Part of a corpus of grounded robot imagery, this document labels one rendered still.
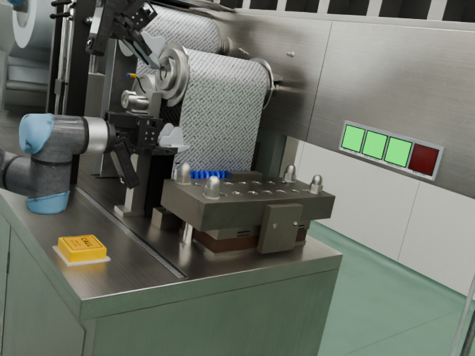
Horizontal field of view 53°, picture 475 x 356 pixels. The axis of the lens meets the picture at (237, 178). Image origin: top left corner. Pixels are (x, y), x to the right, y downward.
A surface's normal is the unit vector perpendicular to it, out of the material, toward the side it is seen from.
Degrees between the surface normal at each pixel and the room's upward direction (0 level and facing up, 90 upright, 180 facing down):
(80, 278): 0
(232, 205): 90
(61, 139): 90
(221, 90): 90
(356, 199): 90
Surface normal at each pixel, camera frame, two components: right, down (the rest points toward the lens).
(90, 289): 0.18, -0.95
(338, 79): -0.77, 0.01
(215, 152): 0.61, 0.30
